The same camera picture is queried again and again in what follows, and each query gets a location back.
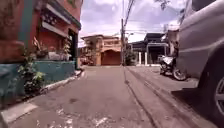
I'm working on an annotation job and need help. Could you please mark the dark house with white pillars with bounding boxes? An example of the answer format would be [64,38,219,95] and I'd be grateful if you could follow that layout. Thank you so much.
[131,32,171,66]

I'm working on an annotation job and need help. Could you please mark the teal low wall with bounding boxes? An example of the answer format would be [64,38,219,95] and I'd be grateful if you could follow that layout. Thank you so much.
[0,59,78,101]

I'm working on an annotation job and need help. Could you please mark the grey van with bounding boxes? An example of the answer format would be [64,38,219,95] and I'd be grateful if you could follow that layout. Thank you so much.
[175,0,224,128]

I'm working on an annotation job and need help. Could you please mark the red brick building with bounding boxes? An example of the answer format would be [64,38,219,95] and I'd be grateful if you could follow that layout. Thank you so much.
[0,0,84,64]

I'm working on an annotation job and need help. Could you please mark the motorcycle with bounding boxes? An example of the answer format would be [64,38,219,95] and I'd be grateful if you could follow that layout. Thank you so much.
[158,54,188,82]

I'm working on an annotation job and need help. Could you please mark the orange building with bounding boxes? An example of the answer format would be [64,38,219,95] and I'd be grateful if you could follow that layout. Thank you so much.
[79,34,124,67]

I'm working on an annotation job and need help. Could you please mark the concrete kerb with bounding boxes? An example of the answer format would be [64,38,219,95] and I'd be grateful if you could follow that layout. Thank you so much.
[0,68,86,126]

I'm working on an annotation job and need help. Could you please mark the grey asphalt road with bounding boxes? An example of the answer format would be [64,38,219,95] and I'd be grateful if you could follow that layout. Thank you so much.
[6,65,221,128]

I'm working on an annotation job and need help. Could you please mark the overhead wires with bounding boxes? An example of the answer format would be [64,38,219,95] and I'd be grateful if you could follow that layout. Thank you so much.
[121,0,188,38]

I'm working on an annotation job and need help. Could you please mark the potted plants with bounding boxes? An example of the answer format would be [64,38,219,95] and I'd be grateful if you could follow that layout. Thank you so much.
[16,36,73,96]

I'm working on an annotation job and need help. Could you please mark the utility pole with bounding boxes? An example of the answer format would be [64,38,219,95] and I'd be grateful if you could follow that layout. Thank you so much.
[120,18,126,66]

